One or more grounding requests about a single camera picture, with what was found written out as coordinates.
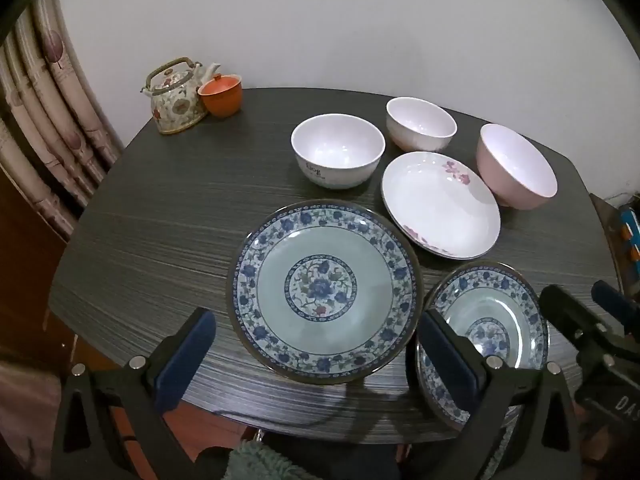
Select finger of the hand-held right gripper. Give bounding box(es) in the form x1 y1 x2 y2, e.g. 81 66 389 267
539 284 622 362
591 280 640 332

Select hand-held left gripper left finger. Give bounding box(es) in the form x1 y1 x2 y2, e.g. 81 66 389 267
50 306 217 480

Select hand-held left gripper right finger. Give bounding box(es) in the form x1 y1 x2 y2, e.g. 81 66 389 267
417 308 586 480

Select small blue floral plate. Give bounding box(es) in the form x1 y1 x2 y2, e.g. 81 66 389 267
415 261 551 433

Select large blue floral plate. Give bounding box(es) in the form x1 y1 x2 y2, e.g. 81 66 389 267
226 200 425 387

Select white plate with pink flowers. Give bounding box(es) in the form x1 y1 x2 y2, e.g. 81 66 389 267
382 151 502 261

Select pink bowl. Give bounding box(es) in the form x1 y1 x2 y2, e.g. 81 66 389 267
475 123 558 211

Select white bowl with dark print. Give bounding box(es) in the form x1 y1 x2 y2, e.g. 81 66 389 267
291 114 386 190

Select plain white ribbed bowl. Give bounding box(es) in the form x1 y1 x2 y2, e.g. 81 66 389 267
385 96 458 153

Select blue box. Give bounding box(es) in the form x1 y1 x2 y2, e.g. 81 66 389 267
617 207 640 261

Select green fuzzy cloth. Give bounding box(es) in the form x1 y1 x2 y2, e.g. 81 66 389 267
227 437 311 480

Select floral ceramic teapot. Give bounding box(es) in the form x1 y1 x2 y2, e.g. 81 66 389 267
140 57 222 135

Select orange lidded cup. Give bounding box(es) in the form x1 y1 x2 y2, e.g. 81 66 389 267
197 74 244 119

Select beige patterned curtain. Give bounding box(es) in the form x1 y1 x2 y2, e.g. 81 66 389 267
0 0 126 241

